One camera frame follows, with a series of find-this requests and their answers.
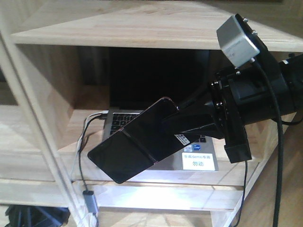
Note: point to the black pyramid stand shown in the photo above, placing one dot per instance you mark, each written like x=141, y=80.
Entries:
x=37, y=216

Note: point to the wooden shelf unit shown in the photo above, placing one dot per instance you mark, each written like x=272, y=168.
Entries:
x=39, y=39

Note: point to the grey usb hub adapter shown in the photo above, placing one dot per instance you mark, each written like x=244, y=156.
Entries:
x=90, y=201

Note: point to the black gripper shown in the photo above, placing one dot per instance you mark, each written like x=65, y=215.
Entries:
x=246, y=94

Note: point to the white right paper label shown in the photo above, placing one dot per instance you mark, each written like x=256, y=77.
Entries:
x=198, y=161

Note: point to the black foldable smartphone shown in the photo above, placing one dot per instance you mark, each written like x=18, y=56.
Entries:
x=139, y=144

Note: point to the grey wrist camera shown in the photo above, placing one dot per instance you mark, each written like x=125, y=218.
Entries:
x=234, y=43

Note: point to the grey laptop computer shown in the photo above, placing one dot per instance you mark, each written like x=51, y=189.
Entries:
x=139, y=77

